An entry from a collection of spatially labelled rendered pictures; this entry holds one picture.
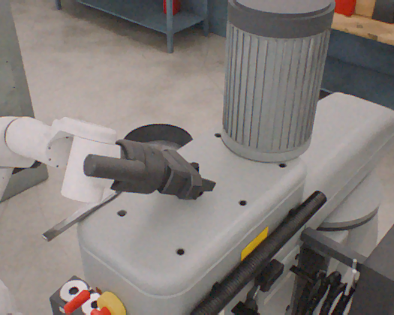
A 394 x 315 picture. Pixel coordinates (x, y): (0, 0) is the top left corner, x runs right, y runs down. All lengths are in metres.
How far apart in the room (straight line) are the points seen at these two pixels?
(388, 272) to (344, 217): 0.37
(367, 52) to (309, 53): 4.56
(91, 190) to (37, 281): 2.64
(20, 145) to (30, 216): 2.94
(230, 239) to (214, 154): 0.24
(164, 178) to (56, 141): 0.19
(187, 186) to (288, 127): 0.26
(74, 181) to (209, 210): 0.27
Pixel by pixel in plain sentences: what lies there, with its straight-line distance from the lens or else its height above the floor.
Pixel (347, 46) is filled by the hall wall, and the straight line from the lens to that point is 5.59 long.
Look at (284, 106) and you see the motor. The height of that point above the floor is 2.02.
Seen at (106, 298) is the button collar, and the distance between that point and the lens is 0.95.
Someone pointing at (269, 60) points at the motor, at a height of 2.12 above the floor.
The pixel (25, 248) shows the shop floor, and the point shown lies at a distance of 3.64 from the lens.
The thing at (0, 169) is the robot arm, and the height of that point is 1.92.
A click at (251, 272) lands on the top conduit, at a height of 1.80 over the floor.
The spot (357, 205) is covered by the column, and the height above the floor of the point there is 1.56.
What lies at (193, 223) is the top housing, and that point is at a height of 1.89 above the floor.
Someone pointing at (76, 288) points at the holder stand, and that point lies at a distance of 1.84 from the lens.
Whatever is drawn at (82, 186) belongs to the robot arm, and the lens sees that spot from 0.80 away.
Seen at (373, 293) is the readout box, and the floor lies 1.66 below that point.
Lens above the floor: 2.53
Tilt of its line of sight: 36 degrees down
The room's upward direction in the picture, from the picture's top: 1 degrees clockwise
